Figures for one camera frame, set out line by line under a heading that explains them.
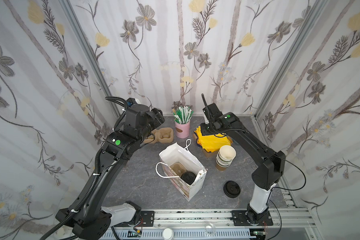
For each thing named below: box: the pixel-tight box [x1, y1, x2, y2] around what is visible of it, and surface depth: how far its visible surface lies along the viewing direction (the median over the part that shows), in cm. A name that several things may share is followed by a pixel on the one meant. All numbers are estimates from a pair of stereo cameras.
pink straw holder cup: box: [174, 120, 191, 139], surface depth 103 cm
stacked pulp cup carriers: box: [143, 127, 174, 144], surface depth 100 cm
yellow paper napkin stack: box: [194, 126, 231, 153], surface depth 98 cm
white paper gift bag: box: [159, 139, 207, 202], surface depth 75 cm
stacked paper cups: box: [216, 145, 237, 171], surface depth 81 cm
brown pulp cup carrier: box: [169, 162, 187, 178], surface depth 90 cm
